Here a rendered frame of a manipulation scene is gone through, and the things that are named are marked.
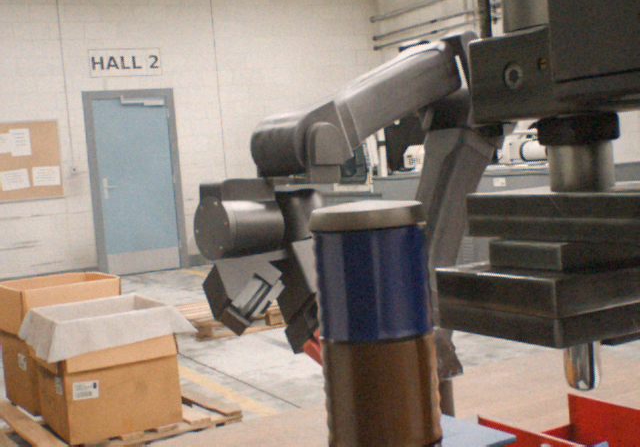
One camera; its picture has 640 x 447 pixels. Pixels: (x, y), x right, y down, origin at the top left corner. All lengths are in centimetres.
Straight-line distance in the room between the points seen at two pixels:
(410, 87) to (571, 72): 49
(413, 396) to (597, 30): 24
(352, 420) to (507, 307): 24
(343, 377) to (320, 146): 56
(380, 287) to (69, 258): 1126
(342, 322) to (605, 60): 23
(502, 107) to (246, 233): 33
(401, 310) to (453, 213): 72
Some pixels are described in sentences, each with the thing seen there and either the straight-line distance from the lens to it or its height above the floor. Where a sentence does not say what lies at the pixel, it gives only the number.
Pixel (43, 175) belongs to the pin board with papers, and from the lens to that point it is 1145.
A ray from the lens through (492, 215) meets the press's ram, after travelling 59.
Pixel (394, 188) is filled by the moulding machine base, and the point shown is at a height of 85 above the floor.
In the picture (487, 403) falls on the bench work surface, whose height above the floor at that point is 90.
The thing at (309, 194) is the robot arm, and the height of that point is 118.
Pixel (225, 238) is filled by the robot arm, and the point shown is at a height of 115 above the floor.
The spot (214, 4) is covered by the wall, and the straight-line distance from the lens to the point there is 1227.
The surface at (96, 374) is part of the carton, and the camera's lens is 406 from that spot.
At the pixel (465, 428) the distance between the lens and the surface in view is 78.
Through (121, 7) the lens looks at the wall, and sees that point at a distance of 1189.
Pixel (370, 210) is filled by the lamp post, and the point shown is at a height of 120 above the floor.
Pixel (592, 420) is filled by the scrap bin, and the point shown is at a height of 94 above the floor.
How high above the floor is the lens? 121
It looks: 3 degrees down
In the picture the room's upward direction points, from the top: 5 degrees counter-clockwise
